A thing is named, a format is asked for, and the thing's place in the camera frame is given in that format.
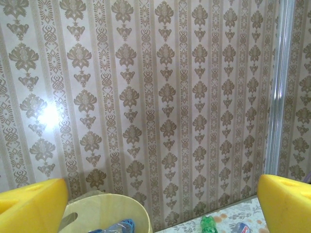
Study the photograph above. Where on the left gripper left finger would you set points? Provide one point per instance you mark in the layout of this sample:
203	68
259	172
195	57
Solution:
31	208

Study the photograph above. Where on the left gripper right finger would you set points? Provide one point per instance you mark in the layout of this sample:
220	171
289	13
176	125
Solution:
286	206

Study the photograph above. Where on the clear bottle purple white label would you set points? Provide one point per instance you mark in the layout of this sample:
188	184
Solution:
243	228

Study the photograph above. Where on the crushed blue label bottle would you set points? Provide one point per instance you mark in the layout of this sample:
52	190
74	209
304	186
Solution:
102	230

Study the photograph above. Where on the yellow plastic bin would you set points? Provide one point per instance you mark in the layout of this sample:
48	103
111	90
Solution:
109	206

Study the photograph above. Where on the green bottle yellow cap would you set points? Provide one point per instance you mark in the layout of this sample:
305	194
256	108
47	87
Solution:
207	224

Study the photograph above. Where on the small blue label bottle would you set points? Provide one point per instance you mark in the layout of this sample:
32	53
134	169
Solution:
127	225

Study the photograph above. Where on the aluminium frame post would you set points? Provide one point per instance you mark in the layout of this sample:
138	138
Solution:
279	97

